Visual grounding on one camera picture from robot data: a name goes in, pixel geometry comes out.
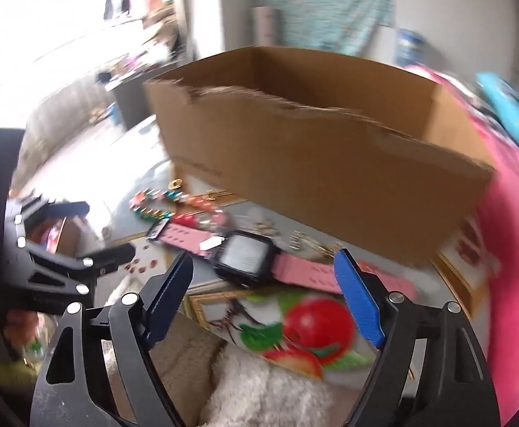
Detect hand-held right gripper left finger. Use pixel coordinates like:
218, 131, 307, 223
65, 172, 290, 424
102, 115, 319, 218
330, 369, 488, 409
30, 251, 194, 427

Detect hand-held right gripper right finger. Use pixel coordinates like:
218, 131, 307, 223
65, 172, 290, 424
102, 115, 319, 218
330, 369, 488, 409
333, 248, 500, 427

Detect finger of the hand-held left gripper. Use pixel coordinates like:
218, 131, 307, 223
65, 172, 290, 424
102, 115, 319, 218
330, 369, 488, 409
8, 236, 136, 309
6, 196, 90, 237

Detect pink strap digital watch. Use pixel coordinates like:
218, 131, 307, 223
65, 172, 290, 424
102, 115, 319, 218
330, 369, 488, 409
146, 219, 418, 303

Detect brown cardboard box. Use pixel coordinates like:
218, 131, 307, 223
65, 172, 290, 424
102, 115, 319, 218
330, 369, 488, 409
143, 46, 496, 268

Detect red box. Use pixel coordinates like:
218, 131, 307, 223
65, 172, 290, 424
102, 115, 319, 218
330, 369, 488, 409
41, 225, 72, 254

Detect fruit print tablecloth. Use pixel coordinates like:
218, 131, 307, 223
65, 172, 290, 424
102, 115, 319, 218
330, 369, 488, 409
99, 113, 483, 381

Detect gold earring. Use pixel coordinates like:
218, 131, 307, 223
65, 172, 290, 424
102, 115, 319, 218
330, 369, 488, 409
253, 221, 281, 238

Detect white fleece garment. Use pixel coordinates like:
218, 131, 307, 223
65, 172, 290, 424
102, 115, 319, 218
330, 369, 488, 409
108, 282, 351, 427

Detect pink floral blanket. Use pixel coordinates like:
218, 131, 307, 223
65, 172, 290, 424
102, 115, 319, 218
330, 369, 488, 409
402, 64, 519, 427

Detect teal printed pillow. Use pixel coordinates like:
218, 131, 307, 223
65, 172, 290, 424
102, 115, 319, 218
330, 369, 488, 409
475, 71, 519, 166

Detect white paper roll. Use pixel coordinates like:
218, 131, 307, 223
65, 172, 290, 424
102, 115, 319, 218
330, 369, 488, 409
251, 6, 282, 48

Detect multicoloured bead bracelet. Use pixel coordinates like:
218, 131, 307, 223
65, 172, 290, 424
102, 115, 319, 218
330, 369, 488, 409
128, 188, 189, 224

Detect teal floral wall cloth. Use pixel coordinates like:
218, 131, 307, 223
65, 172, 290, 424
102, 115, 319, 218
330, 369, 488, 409
246, 0, 396, 56

